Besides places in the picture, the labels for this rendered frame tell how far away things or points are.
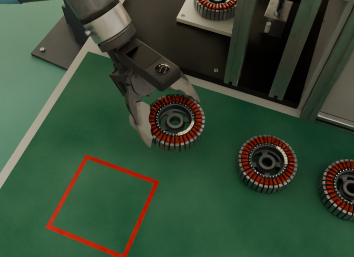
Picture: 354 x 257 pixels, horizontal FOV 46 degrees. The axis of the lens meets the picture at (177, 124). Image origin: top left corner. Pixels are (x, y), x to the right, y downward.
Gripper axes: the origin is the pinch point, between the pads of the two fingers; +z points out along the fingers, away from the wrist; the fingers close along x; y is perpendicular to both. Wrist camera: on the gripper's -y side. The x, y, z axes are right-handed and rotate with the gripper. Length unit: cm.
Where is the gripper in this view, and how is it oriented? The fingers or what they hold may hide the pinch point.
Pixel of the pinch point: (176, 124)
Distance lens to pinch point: 78.5
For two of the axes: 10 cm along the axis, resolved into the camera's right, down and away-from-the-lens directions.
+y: -5.2, -1.4, 8.4
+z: 4.8, 7.6, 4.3
